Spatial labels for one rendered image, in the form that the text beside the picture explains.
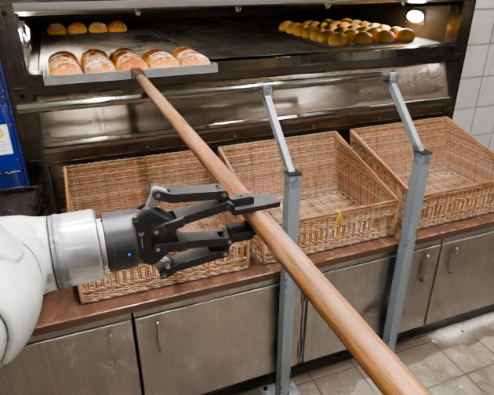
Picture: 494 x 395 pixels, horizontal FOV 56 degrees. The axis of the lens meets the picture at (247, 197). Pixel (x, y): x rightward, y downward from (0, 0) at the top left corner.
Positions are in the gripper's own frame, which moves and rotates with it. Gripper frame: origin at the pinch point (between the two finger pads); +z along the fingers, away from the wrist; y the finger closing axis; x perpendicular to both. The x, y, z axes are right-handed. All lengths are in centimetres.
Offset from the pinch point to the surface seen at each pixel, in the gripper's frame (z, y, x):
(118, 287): -15, 58, -70
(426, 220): 102, 57, -69
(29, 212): -37, 37, -89
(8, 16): -34, -16, -120
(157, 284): -4, 60, -70
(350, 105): 94, 23, -117
